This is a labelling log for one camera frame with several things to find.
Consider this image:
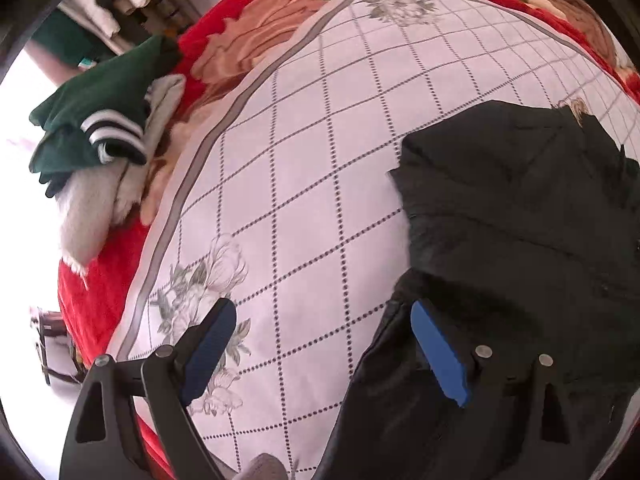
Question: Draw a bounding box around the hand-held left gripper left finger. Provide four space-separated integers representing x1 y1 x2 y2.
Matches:
59 297 238 480

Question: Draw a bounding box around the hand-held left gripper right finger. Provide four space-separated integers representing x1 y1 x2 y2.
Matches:
410 299 583 480

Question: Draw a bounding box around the black jacket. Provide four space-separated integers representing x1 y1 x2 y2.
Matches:
310 100 640 480

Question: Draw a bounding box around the grey cloth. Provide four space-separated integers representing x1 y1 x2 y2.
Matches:
240 452 290 480

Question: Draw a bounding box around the dark floor stand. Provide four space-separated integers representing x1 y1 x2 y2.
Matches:
30 307 86 386

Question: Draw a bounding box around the white fluffy garment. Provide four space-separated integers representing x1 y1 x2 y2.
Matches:
59 74 187 278

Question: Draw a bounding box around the white checked floral mat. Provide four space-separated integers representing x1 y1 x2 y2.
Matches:
107 0 640 480

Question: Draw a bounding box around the green garment with striped cuffs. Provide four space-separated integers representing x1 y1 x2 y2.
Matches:
29 35 183 198

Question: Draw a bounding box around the red floral blanket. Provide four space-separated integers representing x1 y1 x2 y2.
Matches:
57 0 640 480

